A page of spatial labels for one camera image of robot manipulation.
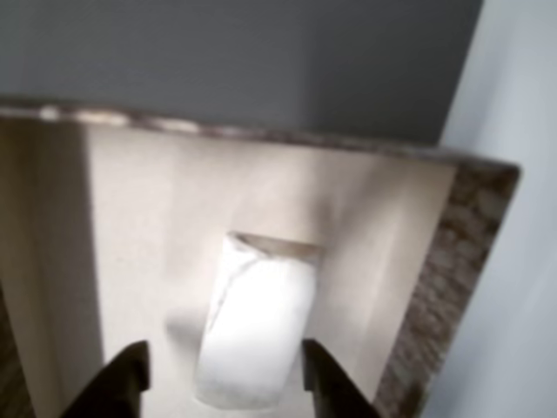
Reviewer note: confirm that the white rectangular block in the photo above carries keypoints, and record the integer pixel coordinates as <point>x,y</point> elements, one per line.
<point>257,331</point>

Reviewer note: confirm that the patterned cardboard box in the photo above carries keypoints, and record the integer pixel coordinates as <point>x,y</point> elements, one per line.
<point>143,217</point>

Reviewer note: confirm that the grey table mat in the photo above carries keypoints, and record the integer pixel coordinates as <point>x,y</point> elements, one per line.
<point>239,56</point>

